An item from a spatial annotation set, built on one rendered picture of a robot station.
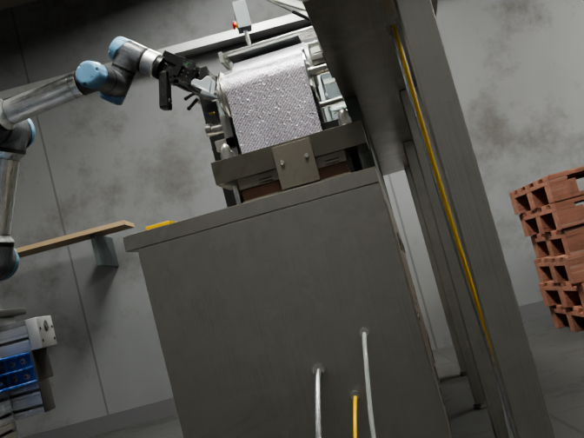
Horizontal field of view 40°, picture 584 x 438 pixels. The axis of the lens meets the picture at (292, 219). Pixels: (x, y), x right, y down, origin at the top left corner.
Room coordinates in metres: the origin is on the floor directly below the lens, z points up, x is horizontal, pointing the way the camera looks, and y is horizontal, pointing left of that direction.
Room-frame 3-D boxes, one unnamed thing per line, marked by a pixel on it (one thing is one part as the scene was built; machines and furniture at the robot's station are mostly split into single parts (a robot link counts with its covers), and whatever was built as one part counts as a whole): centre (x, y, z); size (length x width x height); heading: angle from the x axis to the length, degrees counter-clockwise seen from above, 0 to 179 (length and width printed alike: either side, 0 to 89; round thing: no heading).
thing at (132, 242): (3.23, -0.06, 0.88); 2.52 x 0.66 x 0.04; 173
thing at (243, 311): (3.23, -0.08, 0.43); 2.52 x 0.64 x 0.86; 173
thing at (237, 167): (2.11, -0.04, 1.00); 0.40 x 0.16 x 0.06; 83
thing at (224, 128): (2.35, 0.13, 1.05); 0.06 x 0.05 x 0.31; 83
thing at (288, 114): (2.23, -0.03, 1.12); 0.23 x 0.01 x 0.18; 83
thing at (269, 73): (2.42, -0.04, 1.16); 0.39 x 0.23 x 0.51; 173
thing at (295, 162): (2.01, -0.05, 0.97); 0.10 x 0.03 x 0.11; 83
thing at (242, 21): (2.85, 0.00, 1.66); 0.07 x 0.07 x 0.10; 3
